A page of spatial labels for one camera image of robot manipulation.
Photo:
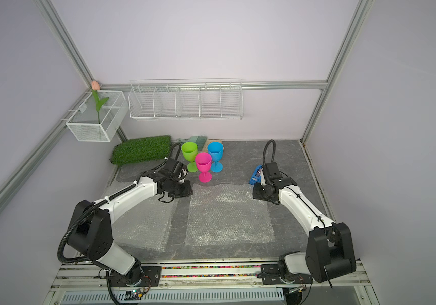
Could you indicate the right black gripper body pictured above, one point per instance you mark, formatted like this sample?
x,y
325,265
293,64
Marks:
x,y
260,191

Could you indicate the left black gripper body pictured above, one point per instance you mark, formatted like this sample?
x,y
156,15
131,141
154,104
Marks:
x,y
180,189

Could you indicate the blue tape dispenser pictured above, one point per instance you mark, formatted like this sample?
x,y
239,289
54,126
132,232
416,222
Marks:
x,y
257,176

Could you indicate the pink plastic wine glass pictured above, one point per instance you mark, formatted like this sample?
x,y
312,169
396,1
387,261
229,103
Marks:
x,y
203,163

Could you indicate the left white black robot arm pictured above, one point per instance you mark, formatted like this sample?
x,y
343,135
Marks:
x,y
89,235

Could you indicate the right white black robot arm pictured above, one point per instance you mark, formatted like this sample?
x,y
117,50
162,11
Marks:
x,y
329,251

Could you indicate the green plastic wine glass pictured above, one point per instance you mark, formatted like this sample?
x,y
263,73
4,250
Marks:
x,y
189,151

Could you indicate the bubble wrap sheet stack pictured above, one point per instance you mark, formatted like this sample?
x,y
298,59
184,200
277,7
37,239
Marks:
x,y
146,226

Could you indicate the blue plastic wine glass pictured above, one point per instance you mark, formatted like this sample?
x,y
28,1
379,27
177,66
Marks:
x,y
216,150

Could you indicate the beige cloth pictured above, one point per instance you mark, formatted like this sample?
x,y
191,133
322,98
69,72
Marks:
x,y
208,142

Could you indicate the green artificial grass mat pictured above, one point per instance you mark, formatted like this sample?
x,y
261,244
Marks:
x,y
141,150

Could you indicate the artificial pink tulip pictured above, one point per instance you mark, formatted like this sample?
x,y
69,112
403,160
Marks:
x,y
98,101

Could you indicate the long white wire shelf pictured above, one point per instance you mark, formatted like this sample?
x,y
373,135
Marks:
x,y
186,99

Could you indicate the small white wire basket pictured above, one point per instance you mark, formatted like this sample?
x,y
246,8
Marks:
x,y
83,123

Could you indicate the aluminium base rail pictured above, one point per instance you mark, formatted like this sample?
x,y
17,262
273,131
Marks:
x,y
216,281

